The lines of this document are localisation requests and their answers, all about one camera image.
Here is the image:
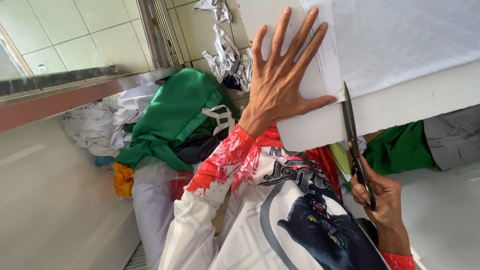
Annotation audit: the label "person's right hand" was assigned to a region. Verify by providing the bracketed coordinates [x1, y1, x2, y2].
[350, 154, 404, 230]

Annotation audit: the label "person's left hand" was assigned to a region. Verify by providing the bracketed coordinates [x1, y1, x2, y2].
[238, 5, 337, 139]

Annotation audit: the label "white cardboard pattern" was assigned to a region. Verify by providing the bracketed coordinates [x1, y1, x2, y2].
[237, 0, 348, 153]

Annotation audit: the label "black handled tailor scissors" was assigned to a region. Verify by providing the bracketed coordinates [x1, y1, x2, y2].
[341, 81, 377, 212]

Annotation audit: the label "green folded cloth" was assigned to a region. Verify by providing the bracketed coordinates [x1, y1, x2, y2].
[342, 120, 438, 192]

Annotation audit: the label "white fabric scraps heap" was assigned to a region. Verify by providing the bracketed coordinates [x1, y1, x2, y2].
[202, 24, 254, 94]

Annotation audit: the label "pale green cloth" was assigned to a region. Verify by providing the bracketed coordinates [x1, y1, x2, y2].
[329, 142, 352, 182]

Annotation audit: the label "white red printed jersey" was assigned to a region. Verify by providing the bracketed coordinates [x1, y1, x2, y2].
[210, 124, 392, 270]

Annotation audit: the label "grey garment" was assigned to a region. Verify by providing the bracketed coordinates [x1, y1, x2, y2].
[423, 104, 480, 172]

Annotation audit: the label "dark grey cloth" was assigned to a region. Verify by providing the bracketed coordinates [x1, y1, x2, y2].
[173, 127, 230, 166]

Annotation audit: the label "small white fabric scrap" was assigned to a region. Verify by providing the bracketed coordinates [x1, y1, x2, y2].
[193, 0, 233, 23]

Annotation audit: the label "large green cloth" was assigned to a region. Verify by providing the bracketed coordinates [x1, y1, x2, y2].
[114, 68, 241, 172]

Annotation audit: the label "white fabric sheet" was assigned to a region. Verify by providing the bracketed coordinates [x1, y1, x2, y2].
[300, 0, 480, 104]

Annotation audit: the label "orange cloth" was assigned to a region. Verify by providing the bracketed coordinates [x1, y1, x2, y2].
[113, 161, 135, 199]

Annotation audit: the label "crumpled white cloth pile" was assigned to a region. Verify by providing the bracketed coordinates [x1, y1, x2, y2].
[60, 82, 163, 158]

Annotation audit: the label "blue cloth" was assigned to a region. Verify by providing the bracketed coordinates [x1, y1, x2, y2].
[94, 155, 115, 169]

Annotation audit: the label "white strap cloth piece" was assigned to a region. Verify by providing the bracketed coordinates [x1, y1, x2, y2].
[202, 104, 237, 136]

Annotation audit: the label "metal sliding door frame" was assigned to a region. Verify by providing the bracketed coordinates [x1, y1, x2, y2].
[136, 0, 185, 69]

